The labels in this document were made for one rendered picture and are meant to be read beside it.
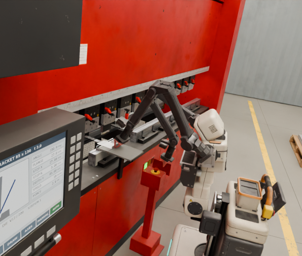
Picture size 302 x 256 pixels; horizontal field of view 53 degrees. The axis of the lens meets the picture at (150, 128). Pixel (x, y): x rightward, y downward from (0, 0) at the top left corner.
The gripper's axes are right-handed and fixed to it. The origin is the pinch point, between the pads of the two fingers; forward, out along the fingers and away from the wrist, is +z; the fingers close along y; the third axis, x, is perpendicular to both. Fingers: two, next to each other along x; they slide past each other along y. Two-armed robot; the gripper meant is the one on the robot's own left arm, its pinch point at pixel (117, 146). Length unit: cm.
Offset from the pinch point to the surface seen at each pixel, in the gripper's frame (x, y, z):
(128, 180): 18.9, -14.5, 27.4
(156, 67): -29, -58, -41
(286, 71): 46, -777, -14
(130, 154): 12.1, 3.0, -4.7
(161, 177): 36.2, -20.9, 7.7
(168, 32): -42, -73, -66
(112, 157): 1.9, -0.5, 11.2
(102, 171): 7.1, 16.4, 11.9
